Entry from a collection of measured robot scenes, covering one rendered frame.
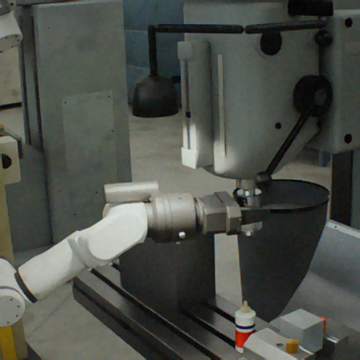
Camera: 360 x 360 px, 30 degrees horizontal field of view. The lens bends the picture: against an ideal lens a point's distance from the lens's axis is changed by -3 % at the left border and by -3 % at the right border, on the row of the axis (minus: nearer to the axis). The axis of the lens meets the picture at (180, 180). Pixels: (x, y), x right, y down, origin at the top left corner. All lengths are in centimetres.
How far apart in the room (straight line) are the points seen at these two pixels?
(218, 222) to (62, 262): 28
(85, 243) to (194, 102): 30
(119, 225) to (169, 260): 38
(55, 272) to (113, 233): 13
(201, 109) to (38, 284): 41
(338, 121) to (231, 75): 22
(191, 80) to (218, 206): 24
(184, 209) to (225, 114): 19
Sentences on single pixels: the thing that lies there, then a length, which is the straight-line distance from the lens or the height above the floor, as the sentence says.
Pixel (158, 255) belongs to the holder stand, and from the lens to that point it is 157.
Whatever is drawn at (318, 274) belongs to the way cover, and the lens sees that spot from 166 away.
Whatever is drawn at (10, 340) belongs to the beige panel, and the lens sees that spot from 315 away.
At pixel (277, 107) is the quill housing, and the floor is 144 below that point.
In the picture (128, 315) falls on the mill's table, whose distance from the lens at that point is 158.
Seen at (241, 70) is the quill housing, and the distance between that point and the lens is 111.
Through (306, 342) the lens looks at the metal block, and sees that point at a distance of 123.
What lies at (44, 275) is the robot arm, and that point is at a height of 117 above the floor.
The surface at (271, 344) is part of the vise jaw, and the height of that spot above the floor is 104.
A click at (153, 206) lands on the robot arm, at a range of 121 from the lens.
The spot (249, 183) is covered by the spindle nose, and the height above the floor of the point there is 129.
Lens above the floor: 166
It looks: 17 degrees down
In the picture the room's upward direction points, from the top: 2 degrees counter-clockwise
